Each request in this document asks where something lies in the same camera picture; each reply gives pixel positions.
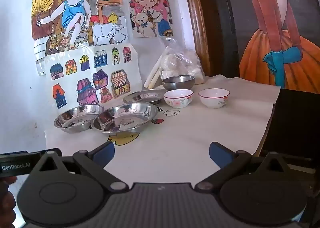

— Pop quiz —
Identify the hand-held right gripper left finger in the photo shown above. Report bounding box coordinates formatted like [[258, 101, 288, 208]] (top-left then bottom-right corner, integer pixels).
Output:
[[30, 142, 129, 192]]

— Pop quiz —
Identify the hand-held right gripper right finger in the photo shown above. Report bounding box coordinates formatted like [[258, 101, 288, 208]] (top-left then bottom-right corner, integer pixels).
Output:
[[195, 142, 292, 192]]

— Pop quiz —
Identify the large steel bowl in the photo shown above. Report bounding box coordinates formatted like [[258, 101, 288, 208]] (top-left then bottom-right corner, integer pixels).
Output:
[[91, 103, 158, 133]]

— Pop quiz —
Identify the stainless steel plate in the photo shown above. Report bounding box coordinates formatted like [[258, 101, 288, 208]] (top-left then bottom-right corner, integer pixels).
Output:
[[54, 104, 104, 133], [123, 89, 167, 106]]

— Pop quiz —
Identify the white red-rimmed ceramic bowl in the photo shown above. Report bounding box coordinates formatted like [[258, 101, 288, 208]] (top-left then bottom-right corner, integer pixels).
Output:
[[199, 88, 230, 109]]

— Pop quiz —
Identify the white floral ceramic bowl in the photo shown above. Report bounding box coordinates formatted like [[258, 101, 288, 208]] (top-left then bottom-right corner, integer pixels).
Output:
[[164, 89, 194, 109]]

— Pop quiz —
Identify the stainless steel bowl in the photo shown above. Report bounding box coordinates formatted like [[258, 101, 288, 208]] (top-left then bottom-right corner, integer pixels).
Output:
[[162, 75, 195, 91]]

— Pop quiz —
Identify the person's left hand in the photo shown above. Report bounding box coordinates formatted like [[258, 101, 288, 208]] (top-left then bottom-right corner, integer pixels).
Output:
[[0, 175, 18, 218]]

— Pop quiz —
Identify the white printed table cloth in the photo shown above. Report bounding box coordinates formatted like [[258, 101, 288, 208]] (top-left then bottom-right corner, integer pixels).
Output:
[[45, 74, 282, 183]]

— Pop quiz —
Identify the coloured houses drawing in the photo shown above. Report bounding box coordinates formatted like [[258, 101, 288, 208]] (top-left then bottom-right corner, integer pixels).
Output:
[[44, 43, 141, 112]]

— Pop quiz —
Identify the black box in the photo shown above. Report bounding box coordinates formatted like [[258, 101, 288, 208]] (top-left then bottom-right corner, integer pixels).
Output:
[[260, 88, 320, 161]]

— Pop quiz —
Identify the white stick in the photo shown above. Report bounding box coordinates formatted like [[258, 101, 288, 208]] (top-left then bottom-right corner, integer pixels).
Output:
[[144, 61, 160, 88], [149, 68, 163, 89]]

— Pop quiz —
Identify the clear plastic bag of white lumps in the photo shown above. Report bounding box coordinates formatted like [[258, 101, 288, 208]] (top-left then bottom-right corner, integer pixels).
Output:
[[160, 39, 206, 85]]

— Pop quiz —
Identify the painting of orange dress figure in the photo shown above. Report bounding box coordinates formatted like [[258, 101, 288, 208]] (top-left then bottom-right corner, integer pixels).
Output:
[[221, 0, 320, 94]]

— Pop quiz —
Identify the child with fan drawing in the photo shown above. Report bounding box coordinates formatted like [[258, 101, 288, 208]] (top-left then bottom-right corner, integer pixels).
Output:
[[31, 0, 128, 77]]

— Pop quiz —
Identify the girl with teddy bear drawing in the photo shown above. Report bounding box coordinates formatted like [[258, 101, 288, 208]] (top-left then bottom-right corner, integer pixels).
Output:
[[129, 0, 174, 39]]

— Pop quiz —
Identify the brown wooden frame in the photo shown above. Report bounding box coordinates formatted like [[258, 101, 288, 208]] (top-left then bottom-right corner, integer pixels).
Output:
[[180, 0, 211, 75]]

